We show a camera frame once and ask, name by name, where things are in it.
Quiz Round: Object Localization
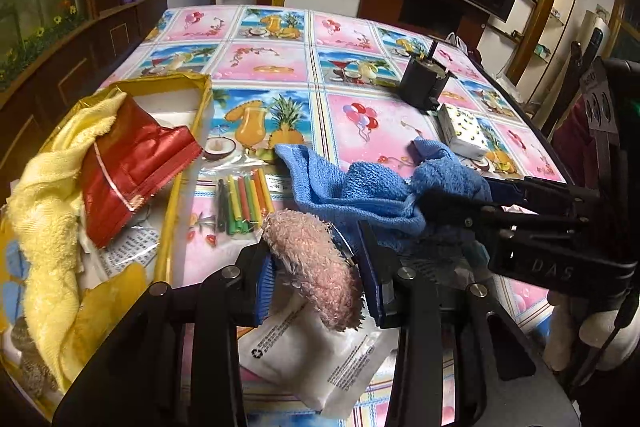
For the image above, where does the black device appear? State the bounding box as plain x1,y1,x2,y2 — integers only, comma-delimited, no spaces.
397,40,452,112

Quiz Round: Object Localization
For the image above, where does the yellow plastic wrap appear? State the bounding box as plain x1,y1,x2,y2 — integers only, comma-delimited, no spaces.
59,261,152,383

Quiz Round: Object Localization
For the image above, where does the white plastic packet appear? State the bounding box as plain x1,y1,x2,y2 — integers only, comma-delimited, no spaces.
236,291,402,421

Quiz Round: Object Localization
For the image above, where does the white spotted box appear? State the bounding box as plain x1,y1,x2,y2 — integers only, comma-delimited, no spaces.
436,103,492,158

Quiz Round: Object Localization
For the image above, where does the pink fluffy cloth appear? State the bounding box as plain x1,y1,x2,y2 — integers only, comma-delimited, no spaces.
261,208,364,334

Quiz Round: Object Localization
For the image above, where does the yellow towel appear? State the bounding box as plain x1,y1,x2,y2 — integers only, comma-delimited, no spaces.
4,91,130,394

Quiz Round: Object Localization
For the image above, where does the dark red garment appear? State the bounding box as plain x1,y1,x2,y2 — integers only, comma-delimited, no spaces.
551,98,597,188

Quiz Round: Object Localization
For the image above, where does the printed tablecloth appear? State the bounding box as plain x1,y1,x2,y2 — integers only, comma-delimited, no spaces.
97,4,576,427

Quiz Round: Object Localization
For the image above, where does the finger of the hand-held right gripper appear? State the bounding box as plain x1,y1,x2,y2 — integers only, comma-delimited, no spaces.
482,176,599,212
417,199,594,254

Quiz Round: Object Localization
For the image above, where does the black chair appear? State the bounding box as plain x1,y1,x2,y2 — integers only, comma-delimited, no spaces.
542,26,607,138

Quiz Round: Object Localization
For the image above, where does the wooden cabinet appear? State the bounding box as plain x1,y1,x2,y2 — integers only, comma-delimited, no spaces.
0,0,171,192

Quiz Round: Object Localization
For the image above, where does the gold-edged white box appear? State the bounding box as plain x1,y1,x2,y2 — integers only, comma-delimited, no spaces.
0,74,217,424

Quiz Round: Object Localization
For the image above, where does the black cable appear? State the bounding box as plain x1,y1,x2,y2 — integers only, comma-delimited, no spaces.
564,301,632,390

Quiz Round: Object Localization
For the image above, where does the person's right forearm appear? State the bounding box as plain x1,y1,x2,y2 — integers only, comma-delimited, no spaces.
544,291,640,374

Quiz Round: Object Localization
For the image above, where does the clear bag of crayons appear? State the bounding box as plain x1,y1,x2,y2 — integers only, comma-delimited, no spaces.
196,156,302,250

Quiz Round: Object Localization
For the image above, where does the brown plush cloth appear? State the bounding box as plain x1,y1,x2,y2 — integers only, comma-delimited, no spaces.
9,316,58,400

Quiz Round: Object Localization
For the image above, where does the blue towel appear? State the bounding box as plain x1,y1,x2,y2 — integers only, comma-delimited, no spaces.
274,138,494,254

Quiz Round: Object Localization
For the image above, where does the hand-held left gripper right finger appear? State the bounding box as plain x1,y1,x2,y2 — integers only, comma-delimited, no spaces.
356,221,583,427

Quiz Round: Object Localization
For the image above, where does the red shiny bag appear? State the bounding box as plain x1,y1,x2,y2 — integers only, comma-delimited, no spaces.
80,96,204,249

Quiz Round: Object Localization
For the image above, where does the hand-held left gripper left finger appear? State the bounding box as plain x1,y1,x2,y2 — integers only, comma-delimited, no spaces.
50,243,276,427

